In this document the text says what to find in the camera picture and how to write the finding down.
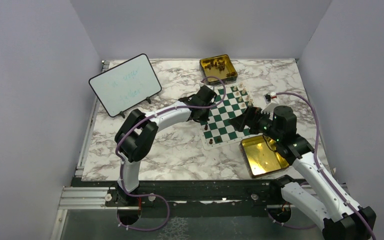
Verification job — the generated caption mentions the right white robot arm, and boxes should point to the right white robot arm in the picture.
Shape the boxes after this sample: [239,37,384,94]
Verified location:
[229,105,376,240]

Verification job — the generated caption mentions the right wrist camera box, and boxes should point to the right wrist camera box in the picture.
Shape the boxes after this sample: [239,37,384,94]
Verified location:
[263,92,279,113]

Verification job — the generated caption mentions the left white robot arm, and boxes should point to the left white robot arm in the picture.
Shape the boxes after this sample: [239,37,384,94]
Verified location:
[114,85,217,206]

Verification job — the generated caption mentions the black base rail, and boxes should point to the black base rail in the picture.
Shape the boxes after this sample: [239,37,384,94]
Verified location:
[104,179,288,218]

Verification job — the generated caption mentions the empty gold tin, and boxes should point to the empty gold tin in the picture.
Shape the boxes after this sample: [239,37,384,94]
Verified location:
[239,135,289,179]

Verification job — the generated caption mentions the white chess pieces group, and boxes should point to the white chess pieces group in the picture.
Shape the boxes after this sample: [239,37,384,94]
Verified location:
[230,83,253,109]

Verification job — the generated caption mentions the tin with dark pieces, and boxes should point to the tin with dark pieces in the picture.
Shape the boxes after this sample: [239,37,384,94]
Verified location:
[199,54,238,85]

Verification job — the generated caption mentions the small whiteboard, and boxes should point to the small whiteboard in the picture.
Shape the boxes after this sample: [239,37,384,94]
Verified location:
[88,53,162,117]

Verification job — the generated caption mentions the dark pieces in tin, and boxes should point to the dark pieces in tin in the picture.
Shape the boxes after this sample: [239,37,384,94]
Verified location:
[204,60,237,78]

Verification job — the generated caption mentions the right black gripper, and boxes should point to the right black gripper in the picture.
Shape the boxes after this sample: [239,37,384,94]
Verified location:
[228,105,282,142]

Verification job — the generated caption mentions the green white chess board mat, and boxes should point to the green white chess board mat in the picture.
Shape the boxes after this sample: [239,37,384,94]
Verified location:
[199,85,254,151]

